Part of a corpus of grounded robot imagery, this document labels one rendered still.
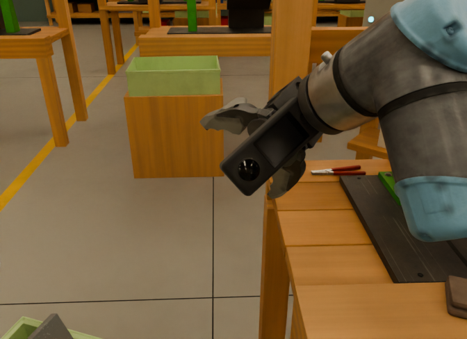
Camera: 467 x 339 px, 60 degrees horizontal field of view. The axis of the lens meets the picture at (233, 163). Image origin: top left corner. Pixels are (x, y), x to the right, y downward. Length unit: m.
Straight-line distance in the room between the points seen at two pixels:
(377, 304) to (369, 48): 0.54
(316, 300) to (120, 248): 1.72
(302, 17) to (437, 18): 0.75
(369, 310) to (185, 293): 1.38
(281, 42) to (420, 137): 0.77
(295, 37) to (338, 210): 0.45
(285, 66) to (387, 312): 0.63
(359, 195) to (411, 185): 0.77
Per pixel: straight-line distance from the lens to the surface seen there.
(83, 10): 10.50
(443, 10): 0.33
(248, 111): 0.48
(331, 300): 0.79
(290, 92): 0.49
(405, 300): 0.83
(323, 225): 1.00
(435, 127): 0.32
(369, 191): 1.12
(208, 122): 0.54
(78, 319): 2.06
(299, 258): 0.89
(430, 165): 0.32
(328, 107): 0.40
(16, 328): 0.72
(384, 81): 0.34
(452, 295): 0.83
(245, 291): 2.06
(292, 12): 1.05
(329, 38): 1.18
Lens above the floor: 1.45
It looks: 27 degrees down
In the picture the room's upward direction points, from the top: straight up
